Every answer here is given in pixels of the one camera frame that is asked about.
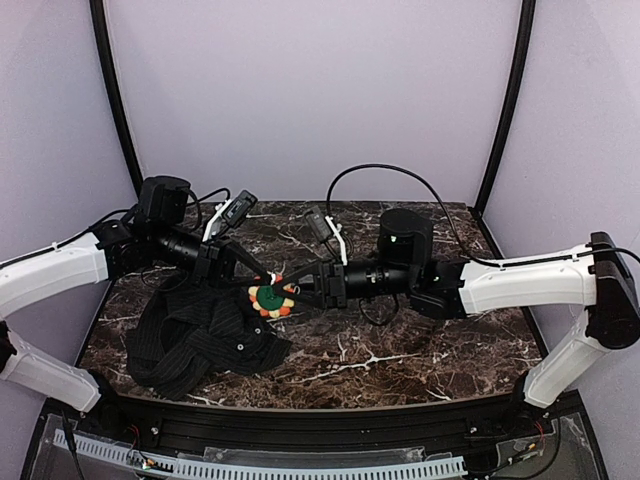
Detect flower brooch green orange yellow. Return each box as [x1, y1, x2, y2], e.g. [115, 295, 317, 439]
[248, 273, 295, 319]

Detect black pinstriped shirt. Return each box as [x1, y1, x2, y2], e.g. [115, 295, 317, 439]
[125, 275, 292, 401]

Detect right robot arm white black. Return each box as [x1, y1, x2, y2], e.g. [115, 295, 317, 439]
[273, 208, 639, 412]

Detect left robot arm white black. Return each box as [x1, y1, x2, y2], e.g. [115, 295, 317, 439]
[1, 176, 276, 414]

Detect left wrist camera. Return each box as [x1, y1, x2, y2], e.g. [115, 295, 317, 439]
[202, 190, 258, 242]

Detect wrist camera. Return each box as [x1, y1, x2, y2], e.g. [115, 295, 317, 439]
[303, 206, 348, 266]
[202, 190, 258, 242]

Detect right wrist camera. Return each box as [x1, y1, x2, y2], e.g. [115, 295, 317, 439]
[303, 206, 348, 266]

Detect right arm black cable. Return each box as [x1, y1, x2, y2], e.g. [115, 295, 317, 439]
[325, 162, 640, 274]

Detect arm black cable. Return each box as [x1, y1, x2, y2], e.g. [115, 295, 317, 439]
[325, 162, 640, 274]
[49, 187, 231, 251]

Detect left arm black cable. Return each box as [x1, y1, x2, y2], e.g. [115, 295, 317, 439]
[49, 187, 231, 251]

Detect white slotted cable duct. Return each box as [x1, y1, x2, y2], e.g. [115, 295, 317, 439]
[75, 434, 468, 479]

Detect left black frame post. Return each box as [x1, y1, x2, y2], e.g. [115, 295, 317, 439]
[88, 0, 144, 195]

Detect black frame post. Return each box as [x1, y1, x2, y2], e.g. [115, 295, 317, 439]
[474, 0, 537, 217]
[88, 0, 144, 195]

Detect right black frame post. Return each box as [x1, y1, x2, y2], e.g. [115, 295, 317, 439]
[474, 0, 537, 217]

